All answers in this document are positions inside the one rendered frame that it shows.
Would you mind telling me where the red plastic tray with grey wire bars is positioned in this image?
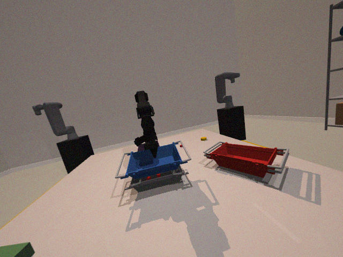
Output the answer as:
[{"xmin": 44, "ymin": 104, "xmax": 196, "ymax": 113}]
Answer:
[{"xmin": 204, "ymin": 152, "xmax": 289, "ymax": 178}]

